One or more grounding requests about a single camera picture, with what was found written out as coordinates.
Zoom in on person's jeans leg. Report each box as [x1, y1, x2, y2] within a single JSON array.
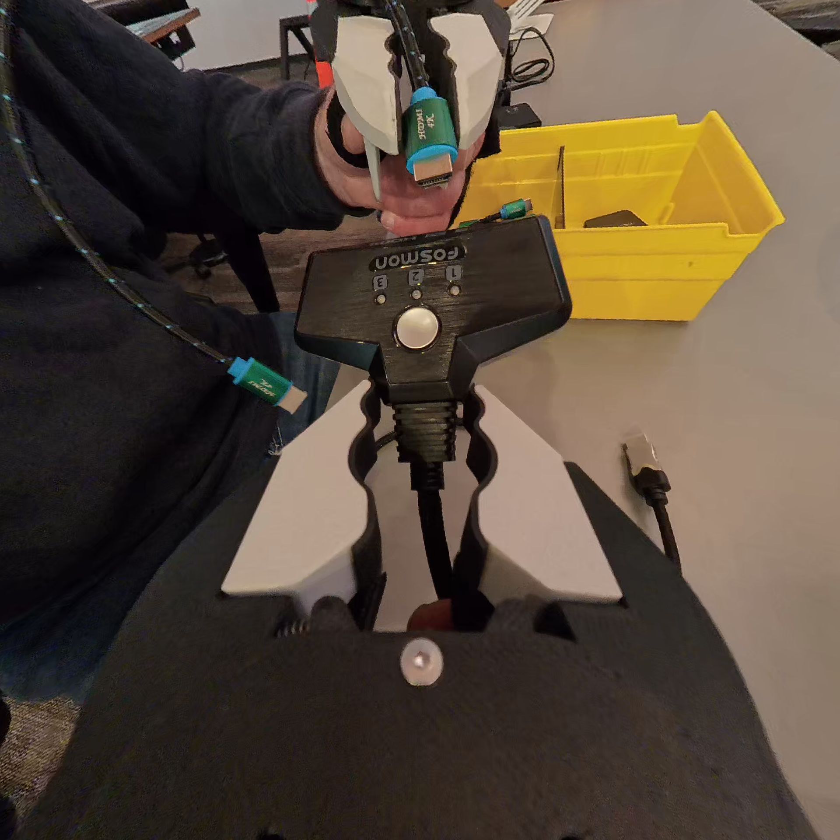
[[262, 311, 342, 431]]

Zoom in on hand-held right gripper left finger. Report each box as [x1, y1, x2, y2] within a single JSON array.
[[222, 379, 388, 631]]

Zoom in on black HDMI switch box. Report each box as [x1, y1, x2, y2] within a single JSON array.
[[293, 215, 573, 404]]

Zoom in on black metal leg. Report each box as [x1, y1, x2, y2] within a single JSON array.
[[223, 226, 282, 315]]

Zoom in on person's dark sweater torso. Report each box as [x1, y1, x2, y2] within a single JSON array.
[[0, 26, 309, 657]]

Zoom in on yellow plastic bin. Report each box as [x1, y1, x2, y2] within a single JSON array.
[[453, 112, 786, 322]]

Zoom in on person's left hand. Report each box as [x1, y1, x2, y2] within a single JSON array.
[[315, 92, 488, 236]]

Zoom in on coiled cable green plug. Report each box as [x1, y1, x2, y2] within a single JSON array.
[[459, 199, 534, 228]]

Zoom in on person's left forearm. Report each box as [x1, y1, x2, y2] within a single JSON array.
[[13, 0, 358, 234]]

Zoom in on blue-flecked HDMI cable green plugs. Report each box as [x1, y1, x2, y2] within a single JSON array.
[[0, 0, 460, 416]]

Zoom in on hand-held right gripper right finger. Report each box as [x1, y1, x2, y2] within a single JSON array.
[[453, 384, 624, 631]]

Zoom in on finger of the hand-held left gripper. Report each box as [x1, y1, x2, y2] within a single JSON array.
[[430, 13, 506, 158], [331, 16, 404, 157]]

